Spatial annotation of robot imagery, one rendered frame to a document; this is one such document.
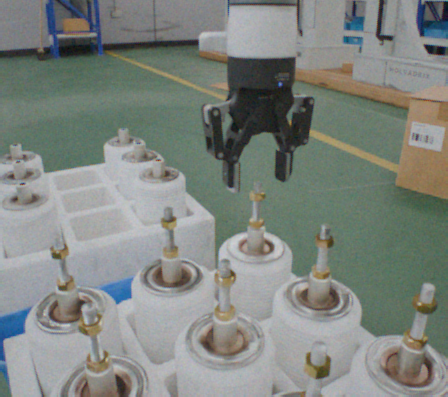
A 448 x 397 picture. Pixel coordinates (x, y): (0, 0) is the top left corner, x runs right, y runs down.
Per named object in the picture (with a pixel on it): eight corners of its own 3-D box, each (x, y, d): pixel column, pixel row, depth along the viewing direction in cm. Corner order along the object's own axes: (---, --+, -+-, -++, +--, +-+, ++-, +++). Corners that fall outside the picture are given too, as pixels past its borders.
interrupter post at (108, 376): (95, 409, 32) (89, 381, 31) (85, 389, 34) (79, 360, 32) (123, 396, 33) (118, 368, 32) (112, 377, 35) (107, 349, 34)
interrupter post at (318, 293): (330, 307, 44) (334, 281, 42) (308, 307, 44) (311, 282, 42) (325, 293, 46) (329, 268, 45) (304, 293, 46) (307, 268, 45)
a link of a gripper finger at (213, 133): (208, 101, 45) (220, 149, 48) (194, 106, 45) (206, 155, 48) (219, 105, 43) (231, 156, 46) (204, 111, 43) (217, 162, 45)
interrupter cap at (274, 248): (285, 267, 51) (286, 263, 50) (223, 264, 51) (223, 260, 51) (283, 236, 58) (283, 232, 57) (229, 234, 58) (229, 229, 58)
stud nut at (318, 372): (336, 370, 27) (337, 361, 27) (321, 384, 26) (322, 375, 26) (312, 354, 28) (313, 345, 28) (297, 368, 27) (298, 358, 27)
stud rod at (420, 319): (418, 360, 34) (437, 289, 32) (407, 361, 34) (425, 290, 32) (413, 351, 35) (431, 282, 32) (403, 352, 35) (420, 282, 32)
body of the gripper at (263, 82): (245, 52, 40) (243, 145, 43) (314, 50, 43) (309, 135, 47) (211, 47, 46) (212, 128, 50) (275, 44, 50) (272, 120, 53)
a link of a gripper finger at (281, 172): (286, 154, 50) (284, 183, 51) (290, 153, 50) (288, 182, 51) (275, 149, 52) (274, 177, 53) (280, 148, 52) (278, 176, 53)
